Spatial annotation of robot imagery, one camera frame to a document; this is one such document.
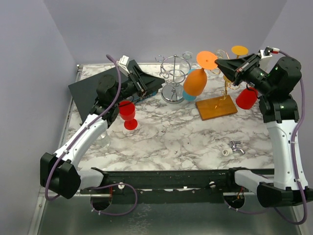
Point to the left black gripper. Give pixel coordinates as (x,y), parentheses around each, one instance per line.
(144,83)

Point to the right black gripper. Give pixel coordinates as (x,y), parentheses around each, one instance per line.
(230,67)

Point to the red wine glass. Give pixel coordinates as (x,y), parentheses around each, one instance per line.
(127,113)
(247,98)

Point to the orange wine glass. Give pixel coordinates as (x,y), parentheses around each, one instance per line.
(197,79)

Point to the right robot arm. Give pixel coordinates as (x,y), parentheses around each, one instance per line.
(289,186)

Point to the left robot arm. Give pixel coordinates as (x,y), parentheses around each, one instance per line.
(58,171)

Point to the yellow wine glass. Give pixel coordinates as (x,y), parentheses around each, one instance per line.
(239,50)

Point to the blue wine glass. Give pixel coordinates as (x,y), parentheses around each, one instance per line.
(187,96)

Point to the clear glass on silver rack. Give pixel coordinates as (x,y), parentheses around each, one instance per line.
(185,64)

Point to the clear glass tumbler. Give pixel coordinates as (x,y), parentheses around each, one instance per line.
(104,140)

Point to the chrome faucet tap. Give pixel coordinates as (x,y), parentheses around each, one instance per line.
(234,145)

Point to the silver wire glass rack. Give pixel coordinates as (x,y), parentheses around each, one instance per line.
(174,78)

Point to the black network switch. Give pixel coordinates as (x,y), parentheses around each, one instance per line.
(94,94)

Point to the black mounting rail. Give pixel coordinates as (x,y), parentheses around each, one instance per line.
(168,187)

